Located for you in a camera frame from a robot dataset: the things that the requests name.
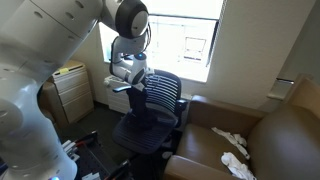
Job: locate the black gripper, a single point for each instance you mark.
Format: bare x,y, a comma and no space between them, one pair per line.
139,91

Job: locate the dark navy cloth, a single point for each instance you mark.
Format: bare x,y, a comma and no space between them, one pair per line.
141,111

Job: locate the black robot base board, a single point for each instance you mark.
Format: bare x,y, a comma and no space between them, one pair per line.
93,160

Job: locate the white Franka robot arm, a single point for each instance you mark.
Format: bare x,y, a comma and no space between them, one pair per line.
33,50

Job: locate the thin white cloth strip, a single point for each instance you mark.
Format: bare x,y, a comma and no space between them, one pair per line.
231,137

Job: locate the bunched white cloth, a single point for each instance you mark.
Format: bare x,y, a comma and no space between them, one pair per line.
237,166

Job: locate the black mesh office chair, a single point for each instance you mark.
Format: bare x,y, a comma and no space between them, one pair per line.
143,138

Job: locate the wooden drawer cabinet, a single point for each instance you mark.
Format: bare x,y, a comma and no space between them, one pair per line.
75,96

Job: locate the white scrap on floor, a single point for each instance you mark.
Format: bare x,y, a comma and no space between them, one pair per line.
167,155

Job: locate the yellow sticky note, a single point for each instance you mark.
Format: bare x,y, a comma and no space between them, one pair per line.
64,70

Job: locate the brown leather armchair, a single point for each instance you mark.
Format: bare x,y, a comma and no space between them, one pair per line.
206,143

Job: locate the white parts cluster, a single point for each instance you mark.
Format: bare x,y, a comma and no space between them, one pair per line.
70,150

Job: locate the small white block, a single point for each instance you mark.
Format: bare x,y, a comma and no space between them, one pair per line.
91,176

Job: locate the white wall heater unit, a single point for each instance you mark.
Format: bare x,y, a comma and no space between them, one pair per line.
116,98

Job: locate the window with metal frame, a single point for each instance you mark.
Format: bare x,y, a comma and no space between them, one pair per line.
180,43

